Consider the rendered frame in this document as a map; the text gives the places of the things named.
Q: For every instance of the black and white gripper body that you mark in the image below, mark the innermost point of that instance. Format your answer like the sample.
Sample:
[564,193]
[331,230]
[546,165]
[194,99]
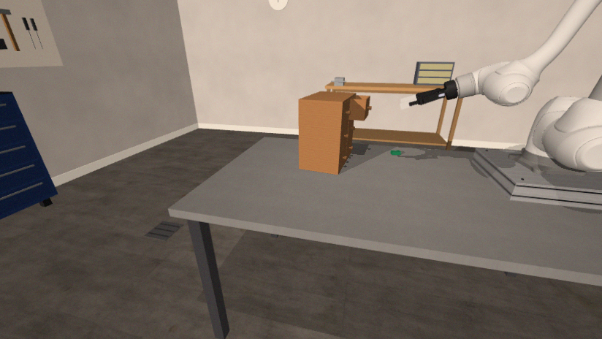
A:
[450,90]

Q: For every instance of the brown wooden drawer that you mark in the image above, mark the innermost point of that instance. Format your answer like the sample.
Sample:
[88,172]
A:
[358,107]
[349,147]
[351,127]
[344,136]
[346,112]
[342,158]

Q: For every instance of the brown wooden chest of drawers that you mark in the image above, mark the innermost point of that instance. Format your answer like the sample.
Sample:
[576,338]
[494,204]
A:
[320,130]

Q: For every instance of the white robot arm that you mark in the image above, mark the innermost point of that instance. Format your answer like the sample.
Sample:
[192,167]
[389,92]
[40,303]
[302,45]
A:
[574,142]

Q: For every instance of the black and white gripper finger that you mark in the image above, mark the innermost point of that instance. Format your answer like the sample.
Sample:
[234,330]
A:
[423,100]
[416,95]

